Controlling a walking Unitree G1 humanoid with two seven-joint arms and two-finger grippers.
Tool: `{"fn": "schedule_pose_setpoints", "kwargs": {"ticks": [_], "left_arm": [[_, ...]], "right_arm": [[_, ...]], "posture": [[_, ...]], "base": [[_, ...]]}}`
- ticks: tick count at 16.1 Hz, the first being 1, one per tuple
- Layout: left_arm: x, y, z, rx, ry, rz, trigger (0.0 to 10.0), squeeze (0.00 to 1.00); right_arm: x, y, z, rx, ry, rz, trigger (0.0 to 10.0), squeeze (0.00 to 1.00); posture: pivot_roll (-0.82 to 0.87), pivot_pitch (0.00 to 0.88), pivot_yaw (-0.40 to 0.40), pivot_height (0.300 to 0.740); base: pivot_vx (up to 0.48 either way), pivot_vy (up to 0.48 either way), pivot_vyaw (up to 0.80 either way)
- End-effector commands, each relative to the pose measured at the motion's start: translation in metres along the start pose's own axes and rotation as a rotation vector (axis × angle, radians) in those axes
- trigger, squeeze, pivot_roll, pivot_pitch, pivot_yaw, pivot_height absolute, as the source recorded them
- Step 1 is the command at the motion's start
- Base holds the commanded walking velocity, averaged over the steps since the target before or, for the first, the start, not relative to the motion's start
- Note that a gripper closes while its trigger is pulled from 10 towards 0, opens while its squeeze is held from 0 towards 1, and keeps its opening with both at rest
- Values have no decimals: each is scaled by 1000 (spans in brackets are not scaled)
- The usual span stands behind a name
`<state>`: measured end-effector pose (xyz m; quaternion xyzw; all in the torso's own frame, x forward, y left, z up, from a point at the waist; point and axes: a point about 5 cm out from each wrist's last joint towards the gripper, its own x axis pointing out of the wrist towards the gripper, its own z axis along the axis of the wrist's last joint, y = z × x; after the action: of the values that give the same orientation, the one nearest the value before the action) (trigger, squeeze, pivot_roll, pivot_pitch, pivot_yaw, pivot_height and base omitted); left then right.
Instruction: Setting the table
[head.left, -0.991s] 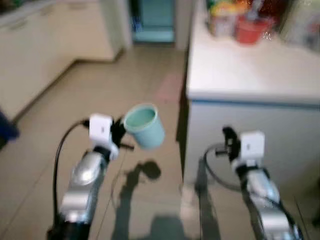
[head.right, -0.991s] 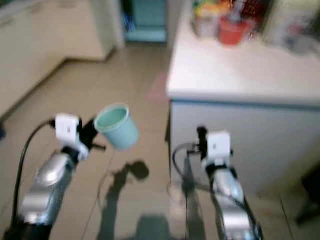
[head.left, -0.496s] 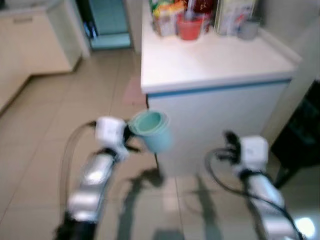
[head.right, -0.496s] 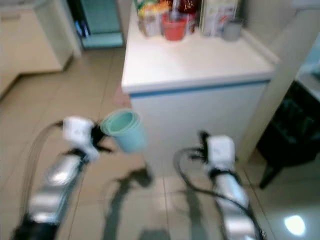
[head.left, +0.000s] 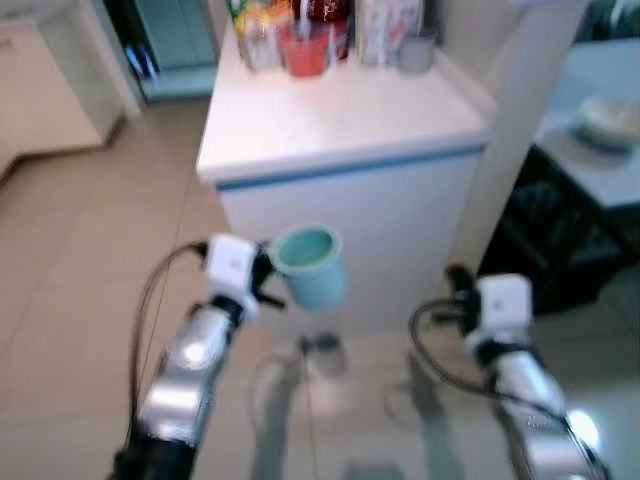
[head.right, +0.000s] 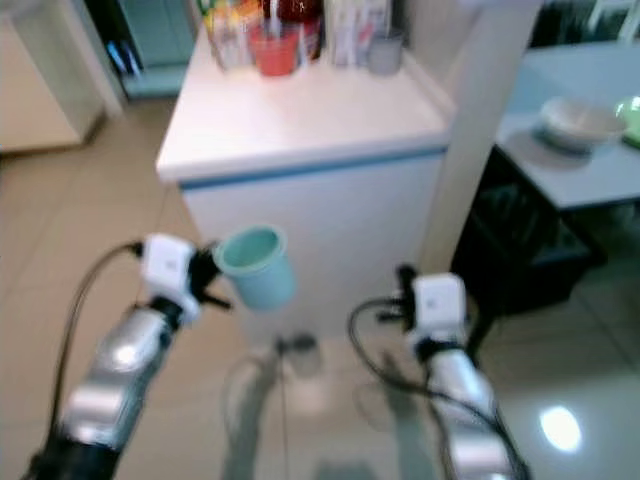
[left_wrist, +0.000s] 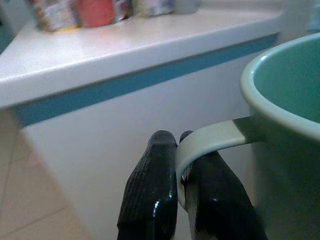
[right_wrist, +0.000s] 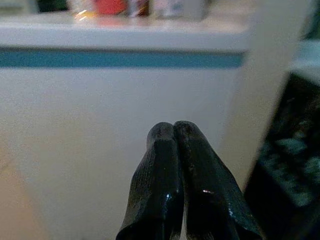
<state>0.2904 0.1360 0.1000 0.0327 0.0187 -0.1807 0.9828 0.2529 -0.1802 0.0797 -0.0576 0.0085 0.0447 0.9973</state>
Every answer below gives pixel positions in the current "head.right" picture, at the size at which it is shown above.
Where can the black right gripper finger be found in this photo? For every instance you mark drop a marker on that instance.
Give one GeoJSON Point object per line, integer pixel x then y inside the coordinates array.
{"type": "Point", "coordinates": [411, 280]}
{"type": "Point", "coordinates": [401, 278]}

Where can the pale green cup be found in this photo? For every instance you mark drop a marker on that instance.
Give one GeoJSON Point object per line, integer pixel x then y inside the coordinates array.
{"type": "Point", "coordinates": [260, 275]}

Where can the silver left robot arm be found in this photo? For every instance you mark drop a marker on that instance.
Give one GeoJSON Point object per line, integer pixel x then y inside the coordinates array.
{"type": "Point", "coordinates": [125, 360]}

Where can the black storage box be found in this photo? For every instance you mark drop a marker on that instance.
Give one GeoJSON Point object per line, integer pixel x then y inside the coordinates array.
{"type": "Point", "coordinates": [520, 235]}

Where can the white kitchen counter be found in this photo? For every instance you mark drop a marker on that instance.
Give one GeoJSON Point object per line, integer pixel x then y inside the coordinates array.
{"type": "Point", "coordinates": [290, 120]}

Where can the grey plastic cup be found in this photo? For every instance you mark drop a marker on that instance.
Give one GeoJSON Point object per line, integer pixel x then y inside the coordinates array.
{"type": "Point", "coordinates": [385, 55]}

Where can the white ceramic bowl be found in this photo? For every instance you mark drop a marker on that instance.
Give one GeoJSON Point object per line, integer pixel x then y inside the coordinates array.
{"type": "Point", "coordinates": [580, 120]}

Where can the red instant noodle cup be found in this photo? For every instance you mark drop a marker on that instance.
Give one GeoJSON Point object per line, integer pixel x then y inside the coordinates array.
{"type": "Point", "coordinates": [275, 55]}

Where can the yellow snack pack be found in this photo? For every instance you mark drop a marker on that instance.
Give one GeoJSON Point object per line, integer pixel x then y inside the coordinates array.
{"type": "Point", "coordinates": [228, 40]}

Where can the teal glass door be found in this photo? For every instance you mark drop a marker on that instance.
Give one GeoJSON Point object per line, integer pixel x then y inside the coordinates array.
{"type": "Point", "coordinates": [150, 40]}

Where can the beige floor cabinet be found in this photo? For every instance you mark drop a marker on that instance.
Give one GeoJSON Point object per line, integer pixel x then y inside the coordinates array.
{"type": "Point", "coordinates": [45, 90]}

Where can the printed cracker pack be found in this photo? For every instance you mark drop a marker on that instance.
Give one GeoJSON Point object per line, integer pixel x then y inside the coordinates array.
{"type": "Point", "coordinates": [358, 30]}

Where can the light green plate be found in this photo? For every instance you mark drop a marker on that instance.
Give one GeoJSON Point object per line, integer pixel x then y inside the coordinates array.
{"type": "Point", "coordinates": [632, 120]}

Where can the dark red snack bag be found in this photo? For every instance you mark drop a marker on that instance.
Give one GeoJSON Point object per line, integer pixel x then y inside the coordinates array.
{"type": "Point", "coordinates": [300, 15]}

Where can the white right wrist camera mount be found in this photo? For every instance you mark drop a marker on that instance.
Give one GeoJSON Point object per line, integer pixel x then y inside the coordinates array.
{"type": "Point", "coordinates": [440, 305]}

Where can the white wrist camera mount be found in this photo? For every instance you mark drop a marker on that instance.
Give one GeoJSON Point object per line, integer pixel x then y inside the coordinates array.
{"type": "Point", "coordinates": [440, 305]}
{"type": "Point", "coordinates": [168, 262]}

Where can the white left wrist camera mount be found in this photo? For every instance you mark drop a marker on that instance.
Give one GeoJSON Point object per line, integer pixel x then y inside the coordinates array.
{"type": "Point", "coordinates": [168, 262]}

